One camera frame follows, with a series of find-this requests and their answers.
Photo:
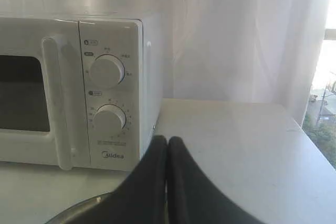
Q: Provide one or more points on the white microwave door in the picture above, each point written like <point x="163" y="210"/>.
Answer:
<point x="43" y="103"/>

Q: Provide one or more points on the white backdrop curtain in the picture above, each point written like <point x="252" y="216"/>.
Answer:
<point x="232" y="50"/>

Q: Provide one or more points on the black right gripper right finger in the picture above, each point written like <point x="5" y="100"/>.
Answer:
<point x="191" y="196"/>

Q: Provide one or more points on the round stainless steel plate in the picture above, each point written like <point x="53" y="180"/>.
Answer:
<point x="78" y="209"/>

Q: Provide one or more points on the upper white control knob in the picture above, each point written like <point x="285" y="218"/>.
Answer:
<point x="106" y="71"/>

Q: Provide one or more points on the lower white timer knob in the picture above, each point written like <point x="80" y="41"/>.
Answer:
<point x="109" y="120"/>

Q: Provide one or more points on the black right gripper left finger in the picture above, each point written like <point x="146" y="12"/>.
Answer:
<point x="141" y="197"/>

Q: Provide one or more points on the white Midea microwave oven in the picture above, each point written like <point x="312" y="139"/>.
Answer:
<point x="137" y="44"/>

